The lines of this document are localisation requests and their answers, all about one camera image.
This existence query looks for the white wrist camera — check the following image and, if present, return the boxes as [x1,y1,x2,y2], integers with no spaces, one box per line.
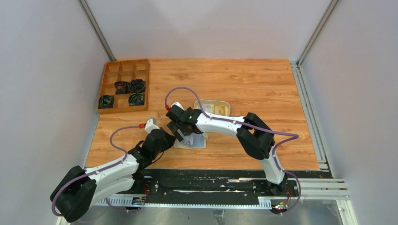
[165,102,185,111]
[139,117,160,134]

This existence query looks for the right aluminium frame post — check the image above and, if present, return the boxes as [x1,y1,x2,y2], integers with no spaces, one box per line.
[296,0,340,67]

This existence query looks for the beige leather card holder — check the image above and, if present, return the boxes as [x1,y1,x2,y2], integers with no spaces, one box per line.
[173,133,208,149]

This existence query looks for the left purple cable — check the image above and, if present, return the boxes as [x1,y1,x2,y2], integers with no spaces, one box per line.
[51,124,147,217]

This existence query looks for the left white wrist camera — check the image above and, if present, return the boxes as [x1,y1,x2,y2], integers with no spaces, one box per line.
[139,117,160,134]

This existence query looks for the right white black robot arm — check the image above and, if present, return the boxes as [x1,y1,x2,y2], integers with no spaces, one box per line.
[165,104,287,194]

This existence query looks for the beige oval plastic tray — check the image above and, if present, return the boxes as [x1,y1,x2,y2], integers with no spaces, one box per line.
[200,99,231,116]

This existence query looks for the purple cable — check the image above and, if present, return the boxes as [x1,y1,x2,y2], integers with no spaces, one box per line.
[51,124,147,217]
[165,87,302,215]

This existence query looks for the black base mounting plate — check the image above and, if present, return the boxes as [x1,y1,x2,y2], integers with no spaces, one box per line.
[84,167,333,206]

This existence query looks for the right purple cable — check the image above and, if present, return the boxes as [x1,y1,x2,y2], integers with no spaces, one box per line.
[165,87,302,215]

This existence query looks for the left aluminium frame post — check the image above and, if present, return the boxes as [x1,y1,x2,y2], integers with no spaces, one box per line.
[77,0,116,61]

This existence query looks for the aluminium front rail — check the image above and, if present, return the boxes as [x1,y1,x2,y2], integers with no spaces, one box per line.
[94,176,349,210]

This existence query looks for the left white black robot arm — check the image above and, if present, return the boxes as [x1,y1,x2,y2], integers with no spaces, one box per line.
[50,128,176,223]

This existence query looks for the rolled dark belt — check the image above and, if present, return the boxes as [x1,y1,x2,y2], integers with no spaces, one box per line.
[114,81,129,95]
[128,92,145,106]
[98,95,115,109]
[128,79,146,93]

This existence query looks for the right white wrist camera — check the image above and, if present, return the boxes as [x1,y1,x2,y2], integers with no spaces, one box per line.
[165,102,185,111]

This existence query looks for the cards in tray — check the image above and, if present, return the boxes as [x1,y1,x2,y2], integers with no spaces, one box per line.
[203,104,228,116]

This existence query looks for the wooden compartment organizer box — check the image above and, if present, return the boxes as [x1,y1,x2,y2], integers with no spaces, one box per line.
[97,59,150,114]

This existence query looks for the aluminium frame post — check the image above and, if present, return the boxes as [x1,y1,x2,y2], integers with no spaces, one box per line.
[77,0,116,61]
[296,0,340,67]

